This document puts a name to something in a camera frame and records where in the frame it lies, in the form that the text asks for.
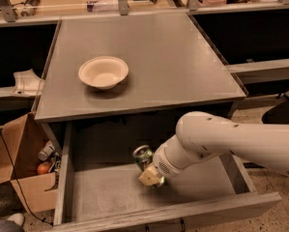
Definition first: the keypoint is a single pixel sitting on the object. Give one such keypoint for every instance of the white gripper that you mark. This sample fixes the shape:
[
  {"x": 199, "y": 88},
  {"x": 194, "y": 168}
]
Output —
[{"x": 159, "y": 163}]

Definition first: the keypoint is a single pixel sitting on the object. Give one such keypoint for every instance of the green soda can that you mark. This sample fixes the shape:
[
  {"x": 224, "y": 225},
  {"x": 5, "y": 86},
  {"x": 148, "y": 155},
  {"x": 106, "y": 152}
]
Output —
[{"x": 143, "y": 157}]

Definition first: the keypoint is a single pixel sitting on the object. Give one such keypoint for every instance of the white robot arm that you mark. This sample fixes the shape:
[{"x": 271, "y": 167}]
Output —
[{"x": 200, "y": 136}]

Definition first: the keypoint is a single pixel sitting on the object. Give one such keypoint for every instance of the open grey top drawer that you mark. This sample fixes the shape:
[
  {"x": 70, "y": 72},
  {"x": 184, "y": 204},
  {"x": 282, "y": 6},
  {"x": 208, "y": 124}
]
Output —
[{"x": 99, "y": 190}]

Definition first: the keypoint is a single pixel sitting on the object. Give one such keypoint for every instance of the grey cabinet with top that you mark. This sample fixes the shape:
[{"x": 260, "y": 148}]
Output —
[{"x": 170, "y": 64}]

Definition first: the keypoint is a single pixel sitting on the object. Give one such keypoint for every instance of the white bottle in box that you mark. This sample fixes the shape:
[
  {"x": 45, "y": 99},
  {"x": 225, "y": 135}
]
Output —
[{"x": 45, "y": 153}]

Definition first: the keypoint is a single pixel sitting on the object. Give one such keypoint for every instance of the orange fruit in box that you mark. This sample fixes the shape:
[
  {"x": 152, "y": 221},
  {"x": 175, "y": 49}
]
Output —
[{"x": 43, "y": 168}]

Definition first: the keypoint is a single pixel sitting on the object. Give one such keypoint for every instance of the white paper bowl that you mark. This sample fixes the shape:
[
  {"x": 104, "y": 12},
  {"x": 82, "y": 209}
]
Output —
[{"x": 103, "y": 72}]

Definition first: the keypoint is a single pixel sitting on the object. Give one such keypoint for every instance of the white shoe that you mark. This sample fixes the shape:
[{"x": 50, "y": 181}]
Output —
[{"x": 17, "y": 218}]

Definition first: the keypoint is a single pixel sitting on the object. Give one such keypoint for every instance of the brown cardboard box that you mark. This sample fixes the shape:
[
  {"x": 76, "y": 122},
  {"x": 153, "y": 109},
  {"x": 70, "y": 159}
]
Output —
[{"x": 20, "y": 142}]

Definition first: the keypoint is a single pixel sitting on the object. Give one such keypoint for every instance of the white paper on shelf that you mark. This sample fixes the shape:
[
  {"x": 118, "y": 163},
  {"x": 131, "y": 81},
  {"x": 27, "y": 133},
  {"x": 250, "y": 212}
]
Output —
[{"x": 27, "y": 83}]

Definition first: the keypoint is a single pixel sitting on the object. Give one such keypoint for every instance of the handheld tool on desk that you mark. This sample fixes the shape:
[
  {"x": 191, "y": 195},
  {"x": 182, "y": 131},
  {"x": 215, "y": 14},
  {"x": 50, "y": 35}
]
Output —
[{"x": 29, "y": 7}]

